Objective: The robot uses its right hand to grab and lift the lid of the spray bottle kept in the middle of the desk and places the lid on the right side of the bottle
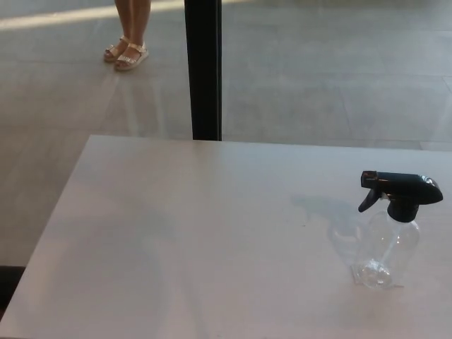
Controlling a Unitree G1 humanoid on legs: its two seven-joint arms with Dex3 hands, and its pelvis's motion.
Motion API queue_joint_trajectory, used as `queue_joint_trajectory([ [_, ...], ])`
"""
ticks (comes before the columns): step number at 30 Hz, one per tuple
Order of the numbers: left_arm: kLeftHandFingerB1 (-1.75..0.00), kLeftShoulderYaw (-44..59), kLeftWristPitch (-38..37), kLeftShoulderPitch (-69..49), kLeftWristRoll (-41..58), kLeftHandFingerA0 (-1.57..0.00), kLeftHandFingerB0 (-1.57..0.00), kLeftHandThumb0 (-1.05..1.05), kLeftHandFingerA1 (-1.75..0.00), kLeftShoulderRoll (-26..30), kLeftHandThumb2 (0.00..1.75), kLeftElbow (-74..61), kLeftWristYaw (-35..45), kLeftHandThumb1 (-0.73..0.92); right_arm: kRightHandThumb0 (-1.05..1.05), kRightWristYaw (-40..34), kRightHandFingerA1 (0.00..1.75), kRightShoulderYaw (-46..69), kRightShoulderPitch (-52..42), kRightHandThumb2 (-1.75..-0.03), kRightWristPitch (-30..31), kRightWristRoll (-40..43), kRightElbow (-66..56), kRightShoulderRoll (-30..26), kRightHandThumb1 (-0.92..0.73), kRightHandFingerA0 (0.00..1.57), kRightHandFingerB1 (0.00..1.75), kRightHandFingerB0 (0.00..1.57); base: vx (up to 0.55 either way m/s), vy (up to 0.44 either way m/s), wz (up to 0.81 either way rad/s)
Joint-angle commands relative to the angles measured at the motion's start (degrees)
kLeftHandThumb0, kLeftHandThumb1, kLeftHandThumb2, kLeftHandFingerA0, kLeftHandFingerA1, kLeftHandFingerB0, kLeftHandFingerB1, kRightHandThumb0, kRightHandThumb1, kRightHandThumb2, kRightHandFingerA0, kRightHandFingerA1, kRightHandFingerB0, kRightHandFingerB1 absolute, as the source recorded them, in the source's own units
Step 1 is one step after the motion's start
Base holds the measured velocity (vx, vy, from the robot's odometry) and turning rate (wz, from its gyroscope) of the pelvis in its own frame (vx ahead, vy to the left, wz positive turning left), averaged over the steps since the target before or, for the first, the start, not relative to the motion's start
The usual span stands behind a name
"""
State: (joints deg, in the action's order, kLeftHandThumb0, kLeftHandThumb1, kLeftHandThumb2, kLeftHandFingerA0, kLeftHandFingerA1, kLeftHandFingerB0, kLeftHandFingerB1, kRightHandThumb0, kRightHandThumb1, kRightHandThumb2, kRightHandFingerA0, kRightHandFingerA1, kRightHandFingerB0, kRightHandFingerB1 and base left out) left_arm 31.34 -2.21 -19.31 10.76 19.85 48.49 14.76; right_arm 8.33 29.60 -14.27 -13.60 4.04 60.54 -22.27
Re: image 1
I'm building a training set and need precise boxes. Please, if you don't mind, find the person's bare left leg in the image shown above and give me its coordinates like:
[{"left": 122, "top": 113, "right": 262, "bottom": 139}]
[{"left": 128, "top": 0, "right": 148, "bottom": 50}]

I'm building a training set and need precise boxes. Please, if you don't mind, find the person's bare right leg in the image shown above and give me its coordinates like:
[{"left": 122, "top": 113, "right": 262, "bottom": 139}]
[{"left": 114, "top": 0, "right": 133, "bottom": 46}]

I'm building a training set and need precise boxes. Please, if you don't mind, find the black trigger spray lid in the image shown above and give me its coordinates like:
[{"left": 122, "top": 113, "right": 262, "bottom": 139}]
[{"left": 357, "top": 169, "right": 444, "bottom": 222}]

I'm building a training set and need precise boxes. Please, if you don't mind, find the gold platform sandal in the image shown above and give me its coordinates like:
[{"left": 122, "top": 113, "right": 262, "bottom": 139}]
[
  {"left": 113, "top": 41, "right": 150, "bottom": 72},
  {"left": 103, "top": 35, "right": 130, "bottom": 64}
]

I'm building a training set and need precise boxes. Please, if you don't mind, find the clear plastic spray bottle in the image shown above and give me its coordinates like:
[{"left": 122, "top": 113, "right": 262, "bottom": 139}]
[{"left": 352, "top": 210, "right": 422, "bottom": 287}]

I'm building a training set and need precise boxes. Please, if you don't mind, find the person's bare leg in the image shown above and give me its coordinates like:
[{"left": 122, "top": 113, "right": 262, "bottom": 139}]
[
  {"left": 128, "top": 0, "right": 148, "bottom": 50},
  {"left": 114, "top": 0, "right": 133, "bottom": 46}
]

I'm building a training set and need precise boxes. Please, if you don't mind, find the black vertical window frame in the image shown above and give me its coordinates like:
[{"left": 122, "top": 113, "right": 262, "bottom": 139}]
[{"left": 183, "top": 0, "right": 223, "bottom": 141}]

